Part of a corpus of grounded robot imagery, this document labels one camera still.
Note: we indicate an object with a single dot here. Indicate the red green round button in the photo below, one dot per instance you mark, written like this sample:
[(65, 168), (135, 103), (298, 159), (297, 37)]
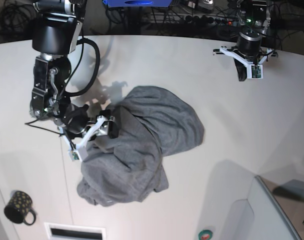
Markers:
[(205, 234)]

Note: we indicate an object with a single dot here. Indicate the black mug with yellow pattern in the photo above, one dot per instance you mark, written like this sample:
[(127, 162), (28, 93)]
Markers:
[(18, 207)]

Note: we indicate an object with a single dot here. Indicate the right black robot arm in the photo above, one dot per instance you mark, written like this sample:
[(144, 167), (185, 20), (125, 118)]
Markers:
[(57, 32)]

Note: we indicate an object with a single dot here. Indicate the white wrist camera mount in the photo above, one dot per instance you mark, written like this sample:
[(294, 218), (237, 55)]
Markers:
[(77, 143), (254, 68)]

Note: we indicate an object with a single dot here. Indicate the grey t-shirt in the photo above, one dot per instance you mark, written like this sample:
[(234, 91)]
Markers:
[(153, 123)]

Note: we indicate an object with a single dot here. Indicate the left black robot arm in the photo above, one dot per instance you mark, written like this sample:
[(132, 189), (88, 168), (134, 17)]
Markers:
[(254, 19)]

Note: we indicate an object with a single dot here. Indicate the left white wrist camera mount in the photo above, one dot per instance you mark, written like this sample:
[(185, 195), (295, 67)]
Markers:
[(254, 68)]

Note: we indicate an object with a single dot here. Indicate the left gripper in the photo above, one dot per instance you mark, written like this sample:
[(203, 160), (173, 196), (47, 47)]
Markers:
[(247, 46)]

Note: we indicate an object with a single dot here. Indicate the white slotted panel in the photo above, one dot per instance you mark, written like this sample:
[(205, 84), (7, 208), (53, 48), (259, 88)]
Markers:
[(56, 231)]

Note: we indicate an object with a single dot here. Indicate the blue box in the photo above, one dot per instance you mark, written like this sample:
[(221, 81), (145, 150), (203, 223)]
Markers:
[(137, 3)]

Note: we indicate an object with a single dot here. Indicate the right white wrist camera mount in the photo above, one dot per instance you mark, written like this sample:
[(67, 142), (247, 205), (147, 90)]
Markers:
[(77, 143)]

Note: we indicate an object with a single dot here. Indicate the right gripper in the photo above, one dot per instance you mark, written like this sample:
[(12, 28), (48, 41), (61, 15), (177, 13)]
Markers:
[(76, 119)]

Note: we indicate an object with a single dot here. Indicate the black power strip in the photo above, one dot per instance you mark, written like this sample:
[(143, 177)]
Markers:
[(210, 20)]

